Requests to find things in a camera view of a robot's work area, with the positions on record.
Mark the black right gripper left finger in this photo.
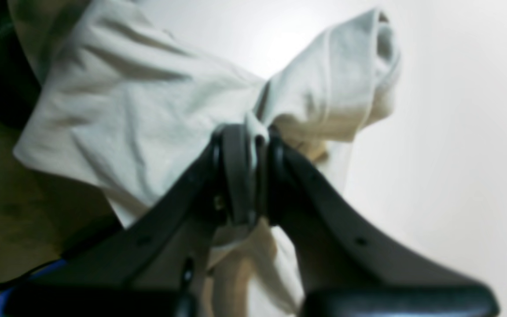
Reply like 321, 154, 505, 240
5, 125, 257, 317

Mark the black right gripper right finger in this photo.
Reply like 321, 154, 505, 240
266, 128, 500, 317

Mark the beige t-shirt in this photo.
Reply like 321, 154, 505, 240
7, 0, 401, 317

